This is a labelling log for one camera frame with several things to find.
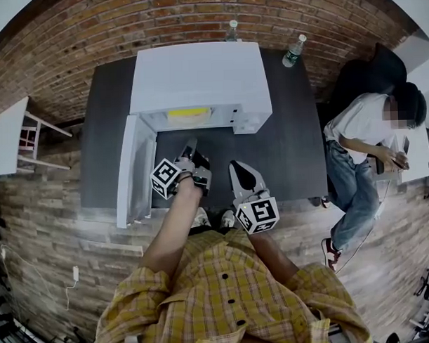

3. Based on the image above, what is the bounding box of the white microwave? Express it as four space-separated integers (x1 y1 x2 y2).
110 39 277 230

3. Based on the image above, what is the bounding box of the white cable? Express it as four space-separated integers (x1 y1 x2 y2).
331 181 395 275

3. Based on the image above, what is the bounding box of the yellow plaid shirt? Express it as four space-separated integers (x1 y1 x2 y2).
87 222 373 343

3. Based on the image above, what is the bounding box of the person's shoe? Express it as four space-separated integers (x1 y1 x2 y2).
192 207 212 229
218 209 236 229

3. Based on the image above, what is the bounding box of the clear water bottle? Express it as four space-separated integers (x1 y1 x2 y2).
223 19 239 43

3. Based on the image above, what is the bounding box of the dark wooden table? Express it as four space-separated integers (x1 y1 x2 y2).
76 44 329 213

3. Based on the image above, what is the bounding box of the person's right shoe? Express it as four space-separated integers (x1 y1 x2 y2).
218 209 236 229

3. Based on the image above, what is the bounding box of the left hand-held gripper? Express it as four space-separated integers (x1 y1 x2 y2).
149 136 214 200

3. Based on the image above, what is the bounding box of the black office chair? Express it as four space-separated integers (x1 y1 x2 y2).
326 41 409 108

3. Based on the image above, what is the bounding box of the white desk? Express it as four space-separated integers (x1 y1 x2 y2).
396 123 429 185

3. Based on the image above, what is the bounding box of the person's left forearm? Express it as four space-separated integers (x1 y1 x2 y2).
135 174 207 277

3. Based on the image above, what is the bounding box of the red box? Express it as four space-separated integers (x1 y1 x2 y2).
18 127 37 149

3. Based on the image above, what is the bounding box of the white round plate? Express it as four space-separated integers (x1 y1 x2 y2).
167 112 212 127

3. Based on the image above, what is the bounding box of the person's right forearm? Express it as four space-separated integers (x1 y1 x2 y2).
247 229 301 290

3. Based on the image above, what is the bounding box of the person's left shoe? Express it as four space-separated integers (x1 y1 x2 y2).
192 207 212 229

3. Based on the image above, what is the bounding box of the green label water bottle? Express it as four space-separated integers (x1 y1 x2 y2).
280 33 308 69

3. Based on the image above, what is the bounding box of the small white side table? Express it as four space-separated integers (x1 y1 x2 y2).
0 94 75 176

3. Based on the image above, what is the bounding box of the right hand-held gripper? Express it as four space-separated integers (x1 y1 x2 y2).
228 158 282 235

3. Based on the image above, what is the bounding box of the yellow corn cob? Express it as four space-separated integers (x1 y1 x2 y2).
166 107 211 118

